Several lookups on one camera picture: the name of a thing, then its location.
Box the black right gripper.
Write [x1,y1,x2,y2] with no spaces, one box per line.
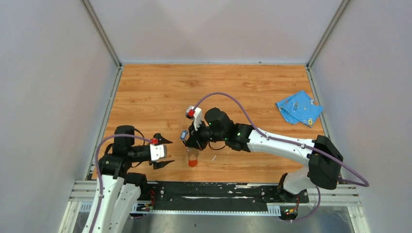
[185,119,227,151]

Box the keyring holder with red handle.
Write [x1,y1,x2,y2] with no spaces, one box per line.
[187,148,199,167]

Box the blue tag key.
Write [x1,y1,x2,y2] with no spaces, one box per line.
[180,130,189,143]

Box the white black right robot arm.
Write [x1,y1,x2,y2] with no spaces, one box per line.
[184,106,343,203]

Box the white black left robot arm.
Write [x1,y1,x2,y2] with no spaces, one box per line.
[83,125,171,233]

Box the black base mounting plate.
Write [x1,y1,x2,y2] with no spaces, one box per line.
[139,181,309,212]

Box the blue patterned cloth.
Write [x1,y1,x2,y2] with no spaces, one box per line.
[275,90,324,128]

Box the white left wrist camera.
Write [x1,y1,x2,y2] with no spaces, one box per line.
[150,144,167,161]

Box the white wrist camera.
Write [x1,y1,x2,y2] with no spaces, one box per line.
[186,105,202,131]
[150,144,167,161]

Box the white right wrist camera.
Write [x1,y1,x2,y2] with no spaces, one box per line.
[186,105,202,131]

